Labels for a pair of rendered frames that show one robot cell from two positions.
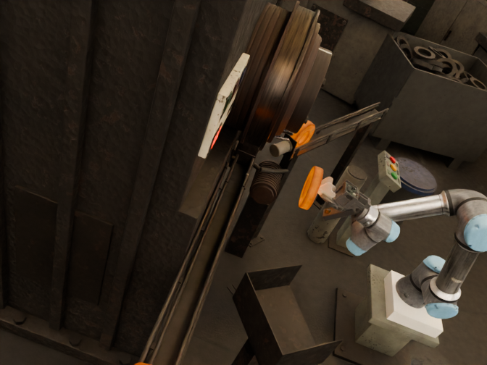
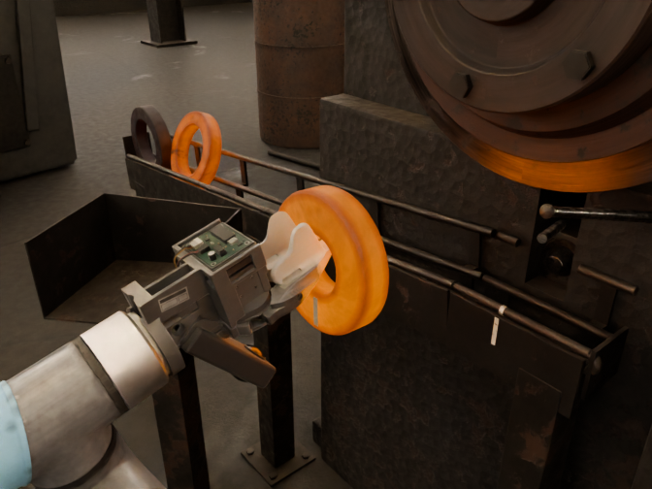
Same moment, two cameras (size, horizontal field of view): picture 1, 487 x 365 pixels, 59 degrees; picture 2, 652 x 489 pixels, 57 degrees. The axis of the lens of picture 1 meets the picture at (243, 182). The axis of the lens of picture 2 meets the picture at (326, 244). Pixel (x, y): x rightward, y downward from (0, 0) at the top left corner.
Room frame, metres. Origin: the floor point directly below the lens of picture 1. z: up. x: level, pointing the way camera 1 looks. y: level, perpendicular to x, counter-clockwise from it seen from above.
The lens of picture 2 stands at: (1.68, -0.56, 1.13)
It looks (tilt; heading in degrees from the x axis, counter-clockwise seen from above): 27 degrees down; 143
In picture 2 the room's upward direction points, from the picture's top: straight up
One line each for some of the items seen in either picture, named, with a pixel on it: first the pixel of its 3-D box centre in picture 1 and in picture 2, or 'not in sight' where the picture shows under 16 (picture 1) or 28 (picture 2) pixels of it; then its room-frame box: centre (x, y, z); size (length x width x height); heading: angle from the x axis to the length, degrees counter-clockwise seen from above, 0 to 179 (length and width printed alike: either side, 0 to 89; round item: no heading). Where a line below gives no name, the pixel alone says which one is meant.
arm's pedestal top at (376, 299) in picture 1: (400, 303); not in sight; (1.45, -0.89, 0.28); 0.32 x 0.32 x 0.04; 2
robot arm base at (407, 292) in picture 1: (417, 287); not in sight; (1.45, -0.89, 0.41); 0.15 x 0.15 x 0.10
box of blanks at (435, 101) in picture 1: (425, 98); not in sight; (3.81, -1.17, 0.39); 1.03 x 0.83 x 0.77; 107
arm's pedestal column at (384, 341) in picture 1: (384, 321); not in sight; (1.45, -0.89, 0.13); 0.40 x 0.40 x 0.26; 2
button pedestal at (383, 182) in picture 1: (365, 206); not in sight; (2.02, -0.69, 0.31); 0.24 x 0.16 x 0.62; 2
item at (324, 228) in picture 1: (335, 206); not in sight; (1.98, -0.53, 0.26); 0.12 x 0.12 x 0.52
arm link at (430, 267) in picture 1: (433, 273); not in sight; (1.44, -0.90, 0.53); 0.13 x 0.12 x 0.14; 7
